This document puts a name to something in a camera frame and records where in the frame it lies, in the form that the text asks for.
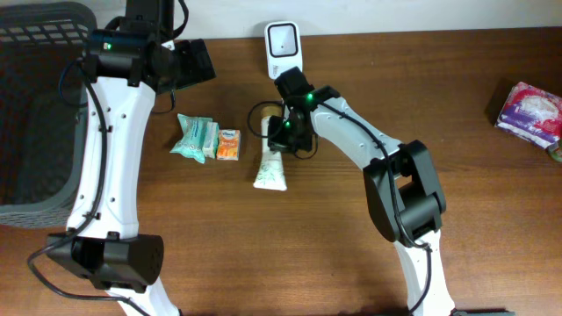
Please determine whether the teal wet wipes pack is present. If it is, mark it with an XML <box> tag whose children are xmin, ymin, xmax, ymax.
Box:
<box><xmin>169</xmin><ymin>114</ymin><xmax>213</xmax><ymax>164</ymax></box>

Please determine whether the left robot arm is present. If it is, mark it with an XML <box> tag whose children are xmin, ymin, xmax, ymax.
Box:
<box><xmin>43</xmin><ymin>1</ymin><xmax>216</xmax><ymax>315</ymax></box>

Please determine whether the green lid glass jar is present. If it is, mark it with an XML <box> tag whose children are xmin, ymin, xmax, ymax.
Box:
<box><xmin>546</xmin><ymin>140</ymin><xmax>562</xmax><ymax>162</ymax></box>

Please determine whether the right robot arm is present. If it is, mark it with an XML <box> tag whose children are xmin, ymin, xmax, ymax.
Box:
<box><xmin>268</xmin><ymin>67</ymin><xmax>456</xmax><ymax>316</ymax></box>

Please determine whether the purple pink tissue pack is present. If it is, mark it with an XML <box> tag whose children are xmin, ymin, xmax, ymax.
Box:
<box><xmin>495</xmin><ymin>82</ymin><xmax>561</xmax><ymax>149</ymax></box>

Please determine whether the white barcode scanner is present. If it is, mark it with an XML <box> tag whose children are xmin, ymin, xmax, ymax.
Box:
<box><xmin>263</xmin><ymin>21</ymin><xmax>303</xmax><ymax>80</ymax></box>

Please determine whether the small white green packet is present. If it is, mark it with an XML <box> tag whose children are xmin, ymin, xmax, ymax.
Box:
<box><xmin>202</xmin><ymin>121</ymin><xmax>220</xmax><ymax>159</ymax></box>

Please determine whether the dark grey plastic basket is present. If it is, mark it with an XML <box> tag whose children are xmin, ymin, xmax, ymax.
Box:
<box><xmin>1</xmin><ymin>2</ymin><xmax>97</xmax><ymax>228</ymax></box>

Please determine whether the small orange packet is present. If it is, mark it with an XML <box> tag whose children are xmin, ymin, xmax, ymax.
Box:
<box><xmin>216</xmin><ymin>130</ymin><xmax>241</xmax><ymax>161</ymax></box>

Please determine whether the white cream tube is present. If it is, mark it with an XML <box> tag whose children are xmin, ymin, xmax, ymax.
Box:
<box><xmin>253</xmin><ymin>105</ymin><xmax>287</xmax><ymax>191</ymax></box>

